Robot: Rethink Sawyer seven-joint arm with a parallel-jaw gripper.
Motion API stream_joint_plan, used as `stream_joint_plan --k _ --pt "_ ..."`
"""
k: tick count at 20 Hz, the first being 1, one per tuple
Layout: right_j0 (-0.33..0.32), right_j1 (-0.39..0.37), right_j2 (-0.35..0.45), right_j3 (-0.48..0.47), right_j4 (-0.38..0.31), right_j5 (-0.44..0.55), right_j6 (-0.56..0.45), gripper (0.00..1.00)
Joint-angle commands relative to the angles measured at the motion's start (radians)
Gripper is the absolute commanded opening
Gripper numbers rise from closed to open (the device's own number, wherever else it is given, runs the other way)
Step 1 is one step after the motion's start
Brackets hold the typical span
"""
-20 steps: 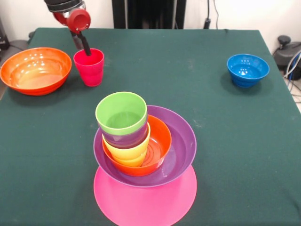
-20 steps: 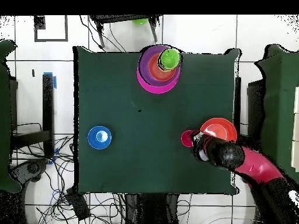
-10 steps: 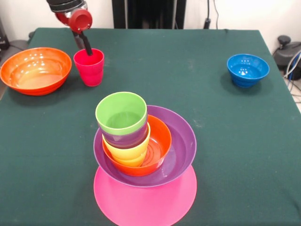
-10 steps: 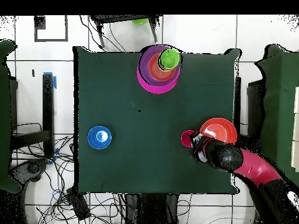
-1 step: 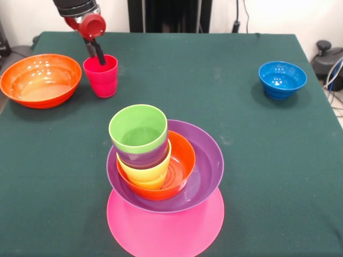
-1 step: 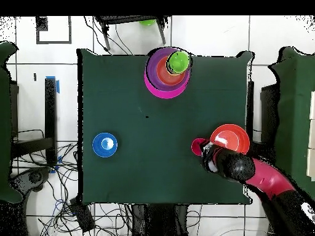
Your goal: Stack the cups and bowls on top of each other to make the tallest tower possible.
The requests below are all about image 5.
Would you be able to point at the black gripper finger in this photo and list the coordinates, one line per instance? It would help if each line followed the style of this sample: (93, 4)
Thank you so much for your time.
(90, 49)
(99, 53)

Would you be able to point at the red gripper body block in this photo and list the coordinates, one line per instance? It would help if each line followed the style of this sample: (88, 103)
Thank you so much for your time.
(91, 25)

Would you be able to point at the red cup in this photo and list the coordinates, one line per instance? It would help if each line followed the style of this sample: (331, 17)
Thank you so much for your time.
(103, 83)

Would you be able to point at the green cup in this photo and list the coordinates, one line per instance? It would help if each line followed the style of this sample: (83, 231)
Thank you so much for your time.
(134, 125)

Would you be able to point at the purple cup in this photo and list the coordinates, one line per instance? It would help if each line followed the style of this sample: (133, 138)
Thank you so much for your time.
(142, 160)

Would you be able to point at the yellow cup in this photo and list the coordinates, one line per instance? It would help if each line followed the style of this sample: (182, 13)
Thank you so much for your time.
(150, 174)

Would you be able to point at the small orange bowl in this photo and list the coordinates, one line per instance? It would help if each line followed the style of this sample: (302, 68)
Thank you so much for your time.
(185, 160)

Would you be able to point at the purple bowl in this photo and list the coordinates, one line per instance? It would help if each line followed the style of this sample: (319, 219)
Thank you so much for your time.
(206, 166)

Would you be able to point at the blue bowl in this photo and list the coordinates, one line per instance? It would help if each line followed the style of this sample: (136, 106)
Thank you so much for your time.
(282, 80)

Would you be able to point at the pink bowl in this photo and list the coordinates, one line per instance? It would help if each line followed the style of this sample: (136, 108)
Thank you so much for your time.
(160, 233)

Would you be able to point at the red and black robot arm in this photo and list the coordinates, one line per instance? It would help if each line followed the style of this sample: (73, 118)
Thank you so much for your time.
(75, 6)

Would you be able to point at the large orange bowl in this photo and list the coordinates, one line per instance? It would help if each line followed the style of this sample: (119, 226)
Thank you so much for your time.
(34, 77)

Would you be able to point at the dark green tablecloth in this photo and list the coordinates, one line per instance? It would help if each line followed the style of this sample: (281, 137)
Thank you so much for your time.
(268, 187)

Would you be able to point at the black pedestal foot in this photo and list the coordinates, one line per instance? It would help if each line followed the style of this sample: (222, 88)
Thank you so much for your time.
(325, 64)
(22, 49)

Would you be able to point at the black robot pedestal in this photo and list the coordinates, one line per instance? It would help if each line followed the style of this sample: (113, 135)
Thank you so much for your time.
(171, 16)

